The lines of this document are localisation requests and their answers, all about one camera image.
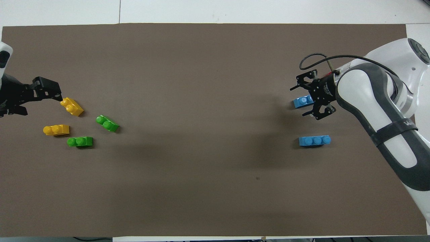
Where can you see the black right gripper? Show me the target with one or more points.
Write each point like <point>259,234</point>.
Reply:
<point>324,89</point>

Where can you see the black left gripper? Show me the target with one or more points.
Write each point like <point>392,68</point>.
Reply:
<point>13,94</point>

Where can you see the blue three-stud block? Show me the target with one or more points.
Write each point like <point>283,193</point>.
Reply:
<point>302,102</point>
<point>314,141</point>

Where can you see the green two-stud block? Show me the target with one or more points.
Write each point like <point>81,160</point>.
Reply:
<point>80,142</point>
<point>107,123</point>

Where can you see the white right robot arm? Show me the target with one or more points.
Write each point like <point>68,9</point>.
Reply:
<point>362,101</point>

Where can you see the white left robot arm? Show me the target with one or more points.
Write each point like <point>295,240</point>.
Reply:
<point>6,47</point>

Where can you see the yellow two-stud block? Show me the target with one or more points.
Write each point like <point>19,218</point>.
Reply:
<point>72,107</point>
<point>56,130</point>

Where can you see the brown table mat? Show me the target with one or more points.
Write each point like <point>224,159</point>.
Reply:
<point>201,101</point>

